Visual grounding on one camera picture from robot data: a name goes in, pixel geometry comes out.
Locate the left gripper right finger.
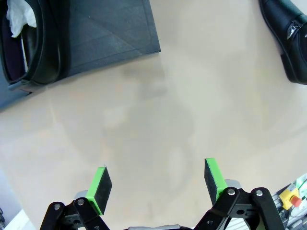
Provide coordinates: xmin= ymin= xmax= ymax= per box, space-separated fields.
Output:
xmin=195 ymin=158 xmax=286 ymax=230

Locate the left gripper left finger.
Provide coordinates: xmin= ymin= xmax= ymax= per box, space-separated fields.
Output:
xmin=39 ymin=166 xmax=113 ymax=230

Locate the black leather shoe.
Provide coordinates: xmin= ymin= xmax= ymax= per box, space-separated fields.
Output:
xmin=258 ymin=0 xmax=307 ymax=85
xmin=0 ymin=0 xmax=71 ymax=86

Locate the black shoe stand platform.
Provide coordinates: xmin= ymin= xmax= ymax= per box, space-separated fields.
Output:
xmin=0 ymin=0 xmax=162 ymax=96

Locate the yellow emergency stop button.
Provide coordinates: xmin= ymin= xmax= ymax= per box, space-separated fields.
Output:
xmin=279 ymin=185 xmax=303 ymax=207

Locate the white paper shoe stuffing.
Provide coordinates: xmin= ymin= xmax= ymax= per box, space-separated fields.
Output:
xmin=6 ymin=0 xmax=37 ymax=38

